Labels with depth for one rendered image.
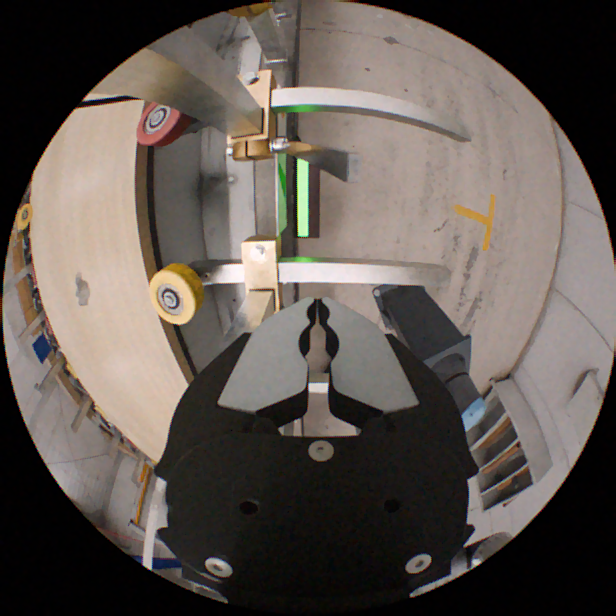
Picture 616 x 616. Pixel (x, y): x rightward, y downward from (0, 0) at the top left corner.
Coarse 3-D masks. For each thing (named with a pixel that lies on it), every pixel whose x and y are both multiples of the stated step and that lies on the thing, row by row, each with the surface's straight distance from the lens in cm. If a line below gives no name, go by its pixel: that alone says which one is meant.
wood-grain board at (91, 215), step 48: (96, 96) 59; (96, 144) 45; (48, 192) 73; (96, 192) 41; (144, 192) 34; (48, 240) 72; (96, 240) 41; (144, 240) 33; (48, 288) 84; (96, 288) 46; (144, 288) 34; (96, 336) 58; (144, 336) 41; (96, 384) 90; (144, 384) 55; (144, 432) 97
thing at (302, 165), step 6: (300, 162) 43; (306, 162) 42; (300, 168) 42; (306, 168) 42; (300, 174) 42; (306, 174) 42; (300, 180) 42; (306, 180) 42; (300, 186) 42; (306, 186) 42; (300, 192) 42; (306, 192) 42; (300, 198) 42; (306, 198) 42; (300, 204) 42; (306, 204) 42; (300, 210) 42; (306, 210) 42; (300, 216) 42; (306, 216) 42; (300, 222) 42; (306, 222) 42; (300, 228) 43; (306, 228) 43; (300, 234) 43; (306, 234) 43
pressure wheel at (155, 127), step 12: (156, 108) 33; (168, 108) 31; (144, 120) 33; (156, 120) 31; (168, 120) 30; (180, 120) 30; (144, 132) 32; (156, 132) 30; (168, 132) 29; (180, 132) 31; (192, 132) 39; (144, 144) 32; (156, 144) 31; (168, 144) 33
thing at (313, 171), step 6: (312, 168) 42; (318, 168) 42; (312, 174) 42; (318, 174) 42; (312, 180) 42; (318, 180) 42; (312, 186) 42; (318, 186) 42; (312, 192) 42; (318, 192) 42; (312, 198) 42; (318, 198) 42; (312, 204) 42; (318, 204) 42; (312, 210) 42; (318, 210) 42; (312, 216) 42; (318, 216) 42; (312, 222) 42; (312, 228) 43; (312, 234) 43
